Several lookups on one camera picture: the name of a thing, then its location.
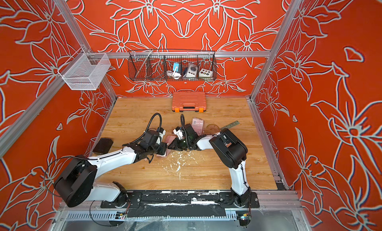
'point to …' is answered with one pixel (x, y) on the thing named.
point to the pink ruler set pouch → (168, 139)
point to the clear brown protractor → (212, 128)
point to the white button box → (204, 72)
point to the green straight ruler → (231, 125)
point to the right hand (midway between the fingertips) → (166, 149)
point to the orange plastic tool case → (189, 101)
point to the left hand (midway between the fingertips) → (168, 145)
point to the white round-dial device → (192, 71)
